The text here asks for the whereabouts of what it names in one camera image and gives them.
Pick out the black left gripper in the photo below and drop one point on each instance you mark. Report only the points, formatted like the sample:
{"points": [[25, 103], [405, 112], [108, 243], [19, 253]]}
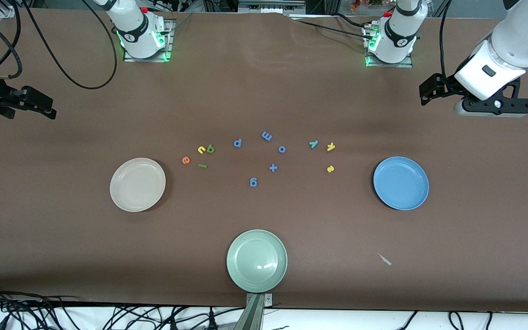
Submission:
{"points": [[446, 85]]}

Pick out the yellow foam letter k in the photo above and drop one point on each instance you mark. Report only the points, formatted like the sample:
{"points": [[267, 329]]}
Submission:
{"points": [[331, 146]]}

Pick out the teal foam letter y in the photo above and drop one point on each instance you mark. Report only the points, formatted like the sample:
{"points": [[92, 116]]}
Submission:
{"points": [[314, 145]]}

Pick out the orange foam letter e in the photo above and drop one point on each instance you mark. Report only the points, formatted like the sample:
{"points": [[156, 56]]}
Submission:
{"points": [[185, 160]]}

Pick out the green foam letter q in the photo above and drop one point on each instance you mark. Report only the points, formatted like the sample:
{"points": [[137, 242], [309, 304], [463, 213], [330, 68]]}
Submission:
{"points": [[211, 150]]}

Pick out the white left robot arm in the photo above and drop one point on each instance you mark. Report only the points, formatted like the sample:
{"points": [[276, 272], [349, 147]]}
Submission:
{"points": [[399, 41]]}

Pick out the blue round plate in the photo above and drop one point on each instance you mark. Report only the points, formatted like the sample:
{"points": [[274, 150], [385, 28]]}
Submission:
{"points": [[400, 183]]}

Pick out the brown table cover sheet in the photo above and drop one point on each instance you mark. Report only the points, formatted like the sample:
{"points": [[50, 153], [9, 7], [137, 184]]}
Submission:
{"points": [[62, 229]]}

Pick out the beige brown round plate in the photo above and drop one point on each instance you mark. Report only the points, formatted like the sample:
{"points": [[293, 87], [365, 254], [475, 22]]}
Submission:
{"points": [[137, 184]]}

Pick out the blue foam letter m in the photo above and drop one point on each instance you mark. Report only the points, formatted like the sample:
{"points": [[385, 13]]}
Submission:
{"points": [[266, 136]]}

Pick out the small grey tape scrap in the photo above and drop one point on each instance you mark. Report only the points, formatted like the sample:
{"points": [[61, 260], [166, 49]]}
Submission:
{"points": [[385, 260]]}

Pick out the blue foam letter p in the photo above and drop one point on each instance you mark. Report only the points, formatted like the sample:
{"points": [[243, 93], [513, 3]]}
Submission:
{"points": [[240, 142]]}

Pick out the pale green round plate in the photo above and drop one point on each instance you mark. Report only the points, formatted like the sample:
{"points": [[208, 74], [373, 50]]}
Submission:
{"points": [[256, 260]]}

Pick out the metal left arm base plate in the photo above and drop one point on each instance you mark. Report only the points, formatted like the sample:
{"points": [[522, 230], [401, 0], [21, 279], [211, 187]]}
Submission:
{"points": [[390, 65]]}

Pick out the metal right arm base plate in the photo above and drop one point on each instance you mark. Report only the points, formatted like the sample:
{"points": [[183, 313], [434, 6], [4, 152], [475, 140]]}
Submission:
{"points": [[169, 36]]}

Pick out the aluminium frame beam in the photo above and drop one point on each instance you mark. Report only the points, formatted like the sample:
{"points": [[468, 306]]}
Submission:
{"points": [[268, 7]]}

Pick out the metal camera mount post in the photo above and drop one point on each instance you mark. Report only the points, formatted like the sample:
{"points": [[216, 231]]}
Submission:
{"points": [[252, 316]]}

